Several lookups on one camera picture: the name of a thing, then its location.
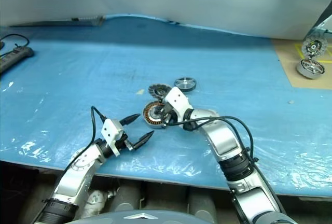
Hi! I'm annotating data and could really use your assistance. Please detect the grey rounded cylinder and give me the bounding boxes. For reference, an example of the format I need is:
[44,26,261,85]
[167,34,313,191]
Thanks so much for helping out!
[188,185,217,217]
[111,179,142,215]

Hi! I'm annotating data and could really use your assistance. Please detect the brown cardboard board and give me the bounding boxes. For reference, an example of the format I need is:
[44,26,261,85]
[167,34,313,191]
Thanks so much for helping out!
[271,38,332,90]

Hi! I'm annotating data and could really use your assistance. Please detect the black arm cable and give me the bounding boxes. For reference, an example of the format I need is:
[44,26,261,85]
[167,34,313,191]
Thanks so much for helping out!
[62,106,107,175]
[164,116,260,167]

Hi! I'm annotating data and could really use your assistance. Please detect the black power strip cable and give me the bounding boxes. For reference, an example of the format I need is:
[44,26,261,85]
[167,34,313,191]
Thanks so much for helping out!
[0,34,31,51]

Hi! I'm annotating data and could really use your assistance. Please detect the motor stator housing copper windings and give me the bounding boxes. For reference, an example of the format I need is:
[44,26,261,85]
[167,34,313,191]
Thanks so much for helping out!
[142,102,168,130]

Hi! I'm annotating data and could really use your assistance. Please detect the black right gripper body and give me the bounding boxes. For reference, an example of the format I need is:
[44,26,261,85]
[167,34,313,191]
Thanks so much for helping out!
[160,104,181,128]

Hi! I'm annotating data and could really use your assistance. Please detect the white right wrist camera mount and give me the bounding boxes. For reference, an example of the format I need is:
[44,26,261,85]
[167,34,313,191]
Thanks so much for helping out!
[165,87,195,121]

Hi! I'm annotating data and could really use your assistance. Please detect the grey power strip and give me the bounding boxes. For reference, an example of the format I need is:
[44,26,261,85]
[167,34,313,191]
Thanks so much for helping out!
[0,47,35,73]

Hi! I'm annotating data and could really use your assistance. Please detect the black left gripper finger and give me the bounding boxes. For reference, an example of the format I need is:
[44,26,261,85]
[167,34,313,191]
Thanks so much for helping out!
[119,114,141,126]
[131,130,155,150]

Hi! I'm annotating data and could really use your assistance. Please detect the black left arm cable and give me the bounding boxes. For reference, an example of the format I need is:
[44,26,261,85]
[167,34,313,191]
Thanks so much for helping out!
[62,106,107,175]

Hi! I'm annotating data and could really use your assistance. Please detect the grey metal stand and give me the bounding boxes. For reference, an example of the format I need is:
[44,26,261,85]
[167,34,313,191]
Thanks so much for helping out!
[310,6,332,38]

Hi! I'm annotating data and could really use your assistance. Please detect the blue plastic table cover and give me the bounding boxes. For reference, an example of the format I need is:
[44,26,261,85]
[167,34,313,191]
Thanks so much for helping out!
[0,13,332,199]

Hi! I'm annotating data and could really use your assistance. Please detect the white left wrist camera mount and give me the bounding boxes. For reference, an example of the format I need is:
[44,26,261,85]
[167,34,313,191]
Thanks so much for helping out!
[101,119,125,157]

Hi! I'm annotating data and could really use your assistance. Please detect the motor end cover green board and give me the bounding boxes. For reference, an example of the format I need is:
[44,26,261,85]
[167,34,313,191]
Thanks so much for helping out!
[302,33,328,58]

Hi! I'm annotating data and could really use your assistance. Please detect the black rotor ring silver spokes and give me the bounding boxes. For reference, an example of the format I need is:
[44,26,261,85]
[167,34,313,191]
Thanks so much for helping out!
[174,77,197,92]

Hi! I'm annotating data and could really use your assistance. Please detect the white crumpled rag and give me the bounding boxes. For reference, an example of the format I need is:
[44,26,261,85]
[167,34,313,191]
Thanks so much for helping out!
[82,189,118,217]

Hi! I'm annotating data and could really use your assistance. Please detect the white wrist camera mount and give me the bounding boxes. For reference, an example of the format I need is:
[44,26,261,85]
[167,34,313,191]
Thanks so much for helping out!
[101,119,125,157]
[165,87,195,121]

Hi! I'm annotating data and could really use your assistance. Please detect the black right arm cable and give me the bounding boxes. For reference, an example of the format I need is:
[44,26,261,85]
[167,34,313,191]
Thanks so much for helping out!
[164,116,260,167]

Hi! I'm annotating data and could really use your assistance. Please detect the assembled silver motor housing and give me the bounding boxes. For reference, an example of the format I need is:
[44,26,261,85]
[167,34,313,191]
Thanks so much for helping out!
[297,58,326,80]

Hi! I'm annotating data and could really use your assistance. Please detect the grey robot torso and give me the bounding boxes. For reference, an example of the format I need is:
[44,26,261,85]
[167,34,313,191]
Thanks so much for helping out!
[76,209,211,224]

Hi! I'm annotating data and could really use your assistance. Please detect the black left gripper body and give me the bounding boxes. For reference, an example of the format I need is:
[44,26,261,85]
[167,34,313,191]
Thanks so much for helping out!
[113,123,137,155]

